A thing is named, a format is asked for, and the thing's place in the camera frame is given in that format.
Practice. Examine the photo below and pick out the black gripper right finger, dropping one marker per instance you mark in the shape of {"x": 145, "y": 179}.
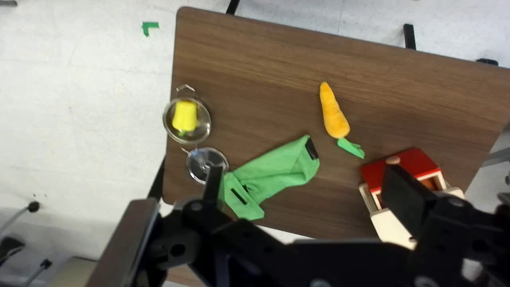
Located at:
{"x": 401, "y": 200}

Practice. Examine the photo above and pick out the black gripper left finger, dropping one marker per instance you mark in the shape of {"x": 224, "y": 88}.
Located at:
{"x": 213, "y": 184}

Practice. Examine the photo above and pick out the glass pot lid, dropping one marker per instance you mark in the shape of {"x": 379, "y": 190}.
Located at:
{"x": 204, "y": 162}

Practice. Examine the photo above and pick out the small steel pot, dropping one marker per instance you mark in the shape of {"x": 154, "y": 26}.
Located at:
{"x": 200, "y": 128}

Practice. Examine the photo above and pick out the green microfiber cloth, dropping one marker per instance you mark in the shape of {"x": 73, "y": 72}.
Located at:
{"x": 275, "y": 170}

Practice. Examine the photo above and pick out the yellow toy block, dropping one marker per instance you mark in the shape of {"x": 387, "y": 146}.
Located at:
{"x": 185, "y": 117}

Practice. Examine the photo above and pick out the orange plush carrot toy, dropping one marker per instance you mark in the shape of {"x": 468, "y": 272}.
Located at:
{"x": 334, "y": 114}

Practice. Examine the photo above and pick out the green tape mark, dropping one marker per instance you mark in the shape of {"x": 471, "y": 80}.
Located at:
{"x": 148, "y": 26}

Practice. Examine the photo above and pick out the dark floor bracket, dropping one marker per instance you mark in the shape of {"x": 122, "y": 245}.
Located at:
{"x": 9, "y": 249}

